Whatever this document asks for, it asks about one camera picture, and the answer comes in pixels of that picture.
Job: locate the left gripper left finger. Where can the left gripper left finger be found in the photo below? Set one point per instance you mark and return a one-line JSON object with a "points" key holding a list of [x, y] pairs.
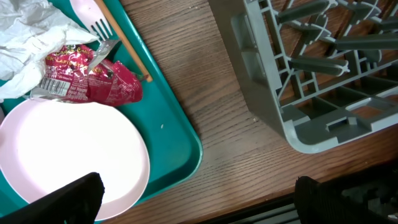
{"points": [[76, 202]]}

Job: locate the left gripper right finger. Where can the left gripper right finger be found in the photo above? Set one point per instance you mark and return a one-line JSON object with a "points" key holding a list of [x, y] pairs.
{"points": [[316, 203]]}

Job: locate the pink round plate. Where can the pink round plate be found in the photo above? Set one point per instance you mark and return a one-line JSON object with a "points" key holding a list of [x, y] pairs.
{"points": [[46, 145]]}

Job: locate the grey dishwasher rack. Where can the grey dishwasher rack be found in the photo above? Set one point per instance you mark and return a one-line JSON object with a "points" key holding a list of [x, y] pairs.
{"points": [[319, 73]]}

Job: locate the teal serving tray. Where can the teal serving tray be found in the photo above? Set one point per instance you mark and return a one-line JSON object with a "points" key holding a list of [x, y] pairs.
{"points": [[175, 150]]}

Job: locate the red snack wrapper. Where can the red snack wrapper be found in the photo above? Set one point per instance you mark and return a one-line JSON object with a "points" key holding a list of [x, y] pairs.
{"points": [[78, 74]]}

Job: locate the crumpled white napkin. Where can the crumpled white napkin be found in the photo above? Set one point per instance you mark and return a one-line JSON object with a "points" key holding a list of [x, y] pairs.
{"points": [[30, 30]]}

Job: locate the wooden chopstick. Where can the wooden chopstick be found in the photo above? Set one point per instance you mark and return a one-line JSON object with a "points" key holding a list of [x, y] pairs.
{"points": [[124, 40]]}

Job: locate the white plastic fork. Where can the white plastic fork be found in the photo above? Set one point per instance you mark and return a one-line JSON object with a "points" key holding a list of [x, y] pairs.
{"points": [[91, 16]]}

